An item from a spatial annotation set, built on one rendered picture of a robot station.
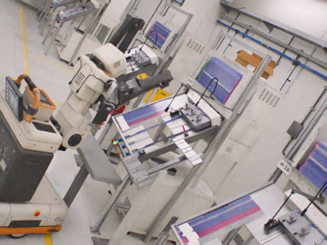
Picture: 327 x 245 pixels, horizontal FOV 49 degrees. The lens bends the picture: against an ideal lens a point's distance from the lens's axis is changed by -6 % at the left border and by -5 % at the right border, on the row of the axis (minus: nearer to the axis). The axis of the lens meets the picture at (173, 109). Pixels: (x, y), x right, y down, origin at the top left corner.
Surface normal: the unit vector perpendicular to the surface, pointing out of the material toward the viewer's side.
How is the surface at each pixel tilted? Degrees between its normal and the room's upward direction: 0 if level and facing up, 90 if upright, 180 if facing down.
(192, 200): 90
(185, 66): 90
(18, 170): 90
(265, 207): 44
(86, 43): 90
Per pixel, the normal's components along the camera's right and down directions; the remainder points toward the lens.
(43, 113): 0.58, 0.55
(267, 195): -0.16, -0.84
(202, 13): 0.37, 0.43
